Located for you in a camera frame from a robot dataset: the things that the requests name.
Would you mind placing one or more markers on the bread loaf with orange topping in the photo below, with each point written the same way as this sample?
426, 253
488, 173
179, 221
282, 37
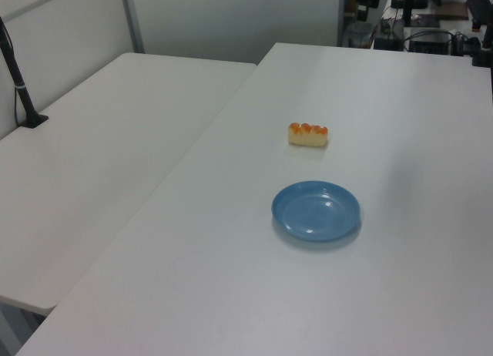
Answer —
308, 138

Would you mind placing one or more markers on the blue round plate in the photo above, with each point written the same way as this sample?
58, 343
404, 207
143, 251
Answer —
316, 213

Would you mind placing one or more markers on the translucent plastic bin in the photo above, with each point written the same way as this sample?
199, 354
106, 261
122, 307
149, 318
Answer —
360, 34

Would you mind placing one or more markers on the black electronics box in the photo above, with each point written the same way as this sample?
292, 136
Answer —
388, 40

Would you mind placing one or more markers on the slim black stand pole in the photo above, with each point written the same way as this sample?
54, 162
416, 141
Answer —
408, 5

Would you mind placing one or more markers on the brown flat board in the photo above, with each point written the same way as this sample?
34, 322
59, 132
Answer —
451, 11

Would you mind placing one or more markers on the black clamp stand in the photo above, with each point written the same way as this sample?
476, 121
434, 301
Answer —
483, 51

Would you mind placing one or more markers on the black camera stand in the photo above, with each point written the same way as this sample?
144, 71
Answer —
366, 1

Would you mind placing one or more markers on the black camera pole with base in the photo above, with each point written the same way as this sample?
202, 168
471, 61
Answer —
19, 86

